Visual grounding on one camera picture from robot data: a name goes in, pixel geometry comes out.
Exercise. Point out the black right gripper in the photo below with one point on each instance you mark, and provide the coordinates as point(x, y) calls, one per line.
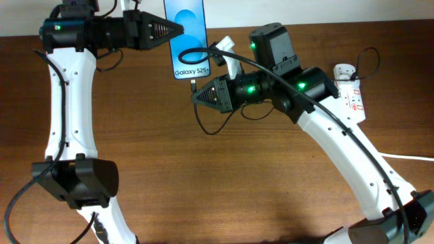
point(230, 93)

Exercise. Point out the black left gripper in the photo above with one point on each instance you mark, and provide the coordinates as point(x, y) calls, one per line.
point(140, 29)

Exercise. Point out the blue Galaxy smartphone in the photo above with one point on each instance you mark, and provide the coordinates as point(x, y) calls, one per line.
point(191, 15)

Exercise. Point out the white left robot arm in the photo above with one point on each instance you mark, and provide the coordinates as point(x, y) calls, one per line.
point(71, 171)

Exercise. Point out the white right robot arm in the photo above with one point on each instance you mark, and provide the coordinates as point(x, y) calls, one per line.
point(394, 211)

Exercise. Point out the white charger adapter plug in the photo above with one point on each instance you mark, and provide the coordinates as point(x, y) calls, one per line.
point(343, 72)

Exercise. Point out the white power strip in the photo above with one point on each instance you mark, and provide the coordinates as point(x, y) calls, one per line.
point(351, 93)

